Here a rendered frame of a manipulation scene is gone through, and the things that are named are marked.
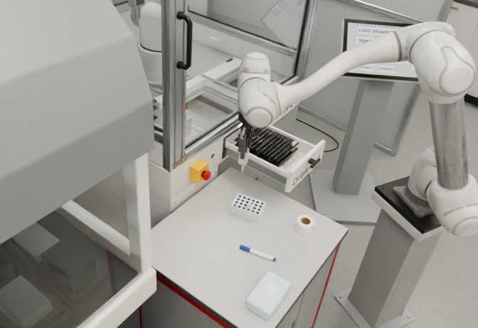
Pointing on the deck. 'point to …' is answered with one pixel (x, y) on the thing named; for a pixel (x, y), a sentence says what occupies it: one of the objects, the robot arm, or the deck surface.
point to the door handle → (187, 41)
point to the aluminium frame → (163, 156)
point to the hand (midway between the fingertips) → (243, 156)
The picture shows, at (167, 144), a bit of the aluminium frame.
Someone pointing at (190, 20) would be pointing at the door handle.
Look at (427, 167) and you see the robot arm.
